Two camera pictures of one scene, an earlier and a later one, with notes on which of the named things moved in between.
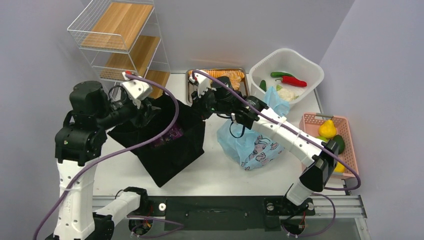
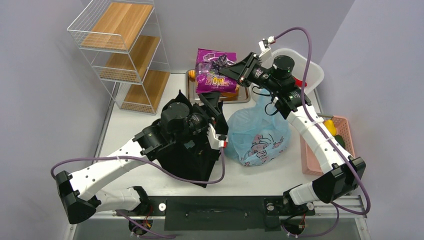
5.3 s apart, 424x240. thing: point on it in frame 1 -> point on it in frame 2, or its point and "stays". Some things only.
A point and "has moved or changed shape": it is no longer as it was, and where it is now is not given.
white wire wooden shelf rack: [116, 36] stays
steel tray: [191, 88] stays
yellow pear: [327, 130] stays
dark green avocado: [341, 143] stays
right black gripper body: [207, 102] -> [258, 75]
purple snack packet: [175, 132] has moved or changed shape
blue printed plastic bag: [250, 148] stays
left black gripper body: [138, 115] -> [198, 121]
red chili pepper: [292, 81] stays
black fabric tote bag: [169, 156] has moved or changed shape
